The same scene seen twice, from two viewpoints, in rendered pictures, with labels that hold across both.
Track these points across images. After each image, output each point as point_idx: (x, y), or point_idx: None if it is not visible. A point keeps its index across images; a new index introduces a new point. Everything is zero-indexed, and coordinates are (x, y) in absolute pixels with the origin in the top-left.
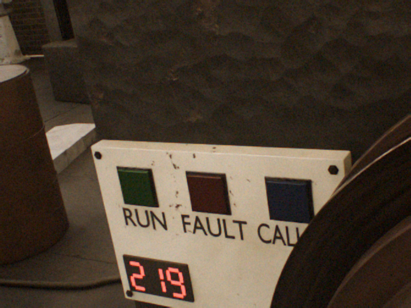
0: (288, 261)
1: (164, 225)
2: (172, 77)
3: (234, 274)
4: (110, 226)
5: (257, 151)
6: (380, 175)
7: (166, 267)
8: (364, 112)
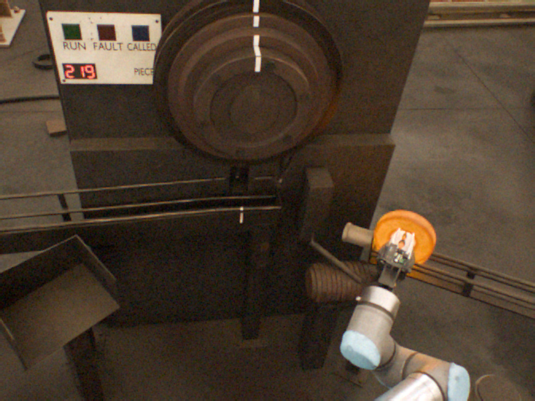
0: (162, 48)
1: (84, 48)
2: None
3: (116, 64)
4: (55, 51)
5: (126, 15)
6: (189, 22)
7: (85, 65)
8: (165, 1)
